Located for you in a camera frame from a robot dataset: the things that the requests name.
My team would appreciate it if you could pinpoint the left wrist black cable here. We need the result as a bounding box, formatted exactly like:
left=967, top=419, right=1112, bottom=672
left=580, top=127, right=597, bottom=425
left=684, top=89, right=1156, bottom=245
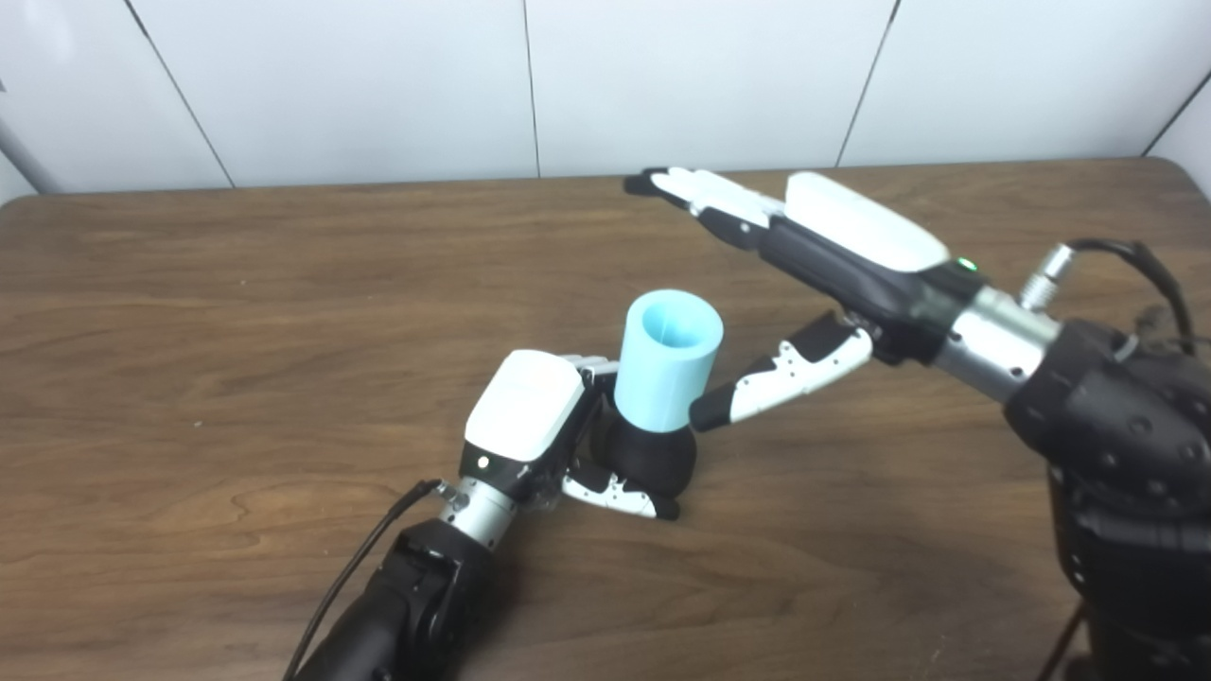
left=284, top=478, right=460, bottom=681

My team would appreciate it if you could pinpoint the grey wall corner strip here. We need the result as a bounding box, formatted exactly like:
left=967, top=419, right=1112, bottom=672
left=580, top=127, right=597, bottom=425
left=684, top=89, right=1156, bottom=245
left=0, top=80, right=48, bottom=196

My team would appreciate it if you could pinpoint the light-blue hose piece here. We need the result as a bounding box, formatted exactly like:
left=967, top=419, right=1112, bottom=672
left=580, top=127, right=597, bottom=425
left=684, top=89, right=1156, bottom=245
left=614, top=289, right=725, bottom=433

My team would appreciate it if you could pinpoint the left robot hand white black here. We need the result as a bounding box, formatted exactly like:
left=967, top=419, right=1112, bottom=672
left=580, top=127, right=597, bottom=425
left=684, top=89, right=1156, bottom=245
left=459, top=349, right=681, bottom=521

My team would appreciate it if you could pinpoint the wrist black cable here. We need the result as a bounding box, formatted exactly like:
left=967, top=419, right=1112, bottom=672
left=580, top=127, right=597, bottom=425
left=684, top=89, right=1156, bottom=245
left=1020, top=238, right=1198, bottom=356
left=284, top=478, right=460, bottom=681

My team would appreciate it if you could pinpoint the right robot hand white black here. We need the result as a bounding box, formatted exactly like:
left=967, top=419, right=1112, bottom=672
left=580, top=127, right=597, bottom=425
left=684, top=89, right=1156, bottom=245
left=624, top=167, right=990, bottom=433

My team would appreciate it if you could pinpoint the black nozzle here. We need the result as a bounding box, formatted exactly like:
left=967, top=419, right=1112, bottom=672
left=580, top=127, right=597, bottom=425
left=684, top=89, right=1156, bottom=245
left=594, top=413, right=698, bottom=499

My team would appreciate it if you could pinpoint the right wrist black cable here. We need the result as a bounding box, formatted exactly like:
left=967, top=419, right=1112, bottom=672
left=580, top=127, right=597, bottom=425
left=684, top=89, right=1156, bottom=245
left=1020, top=238, right=1198, bottom=356

